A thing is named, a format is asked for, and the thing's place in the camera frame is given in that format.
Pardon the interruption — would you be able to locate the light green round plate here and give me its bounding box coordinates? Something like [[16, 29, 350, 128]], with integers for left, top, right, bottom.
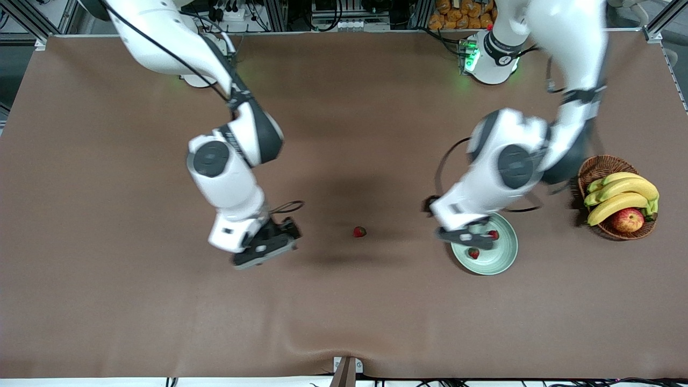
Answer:
[[450, 211, 519, 276]]

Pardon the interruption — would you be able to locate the brown table cloth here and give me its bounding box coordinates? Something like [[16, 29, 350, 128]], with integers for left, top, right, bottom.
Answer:
[[0, 30, 688, 379]]

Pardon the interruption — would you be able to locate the brown wicker basket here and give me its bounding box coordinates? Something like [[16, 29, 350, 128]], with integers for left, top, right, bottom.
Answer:
[[578, 155, 658, 241]]

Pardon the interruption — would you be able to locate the bag of orange bread rolls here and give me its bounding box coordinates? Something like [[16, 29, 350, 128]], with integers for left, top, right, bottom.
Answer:
[[428, 0, 498, 31]]

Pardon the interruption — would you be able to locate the red yellow apple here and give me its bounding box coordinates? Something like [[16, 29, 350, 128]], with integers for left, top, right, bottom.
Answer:
[[611, 208, 645, 233]]

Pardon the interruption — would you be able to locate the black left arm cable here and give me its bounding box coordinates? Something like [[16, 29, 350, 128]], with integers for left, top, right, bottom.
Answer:
[[434, 54, 578, 213]]

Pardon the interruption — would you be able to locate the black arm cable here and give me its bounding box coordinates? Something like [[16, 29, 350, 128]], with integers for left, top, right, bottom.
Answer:
[[434, 54, 578, 213], [98, 0, 306, 216]]

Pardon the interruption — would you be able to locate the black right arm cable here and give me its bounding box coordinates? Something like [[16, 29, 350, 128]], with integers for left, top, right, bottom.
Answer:
[[98, 0, 306, 216]]

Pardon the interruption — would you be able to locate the aluminium frame profile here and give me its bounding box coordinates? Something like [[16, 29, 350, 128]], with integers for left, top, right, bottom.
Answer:
[[642, 0, 688, 44], [266, 0, 289, 31]]

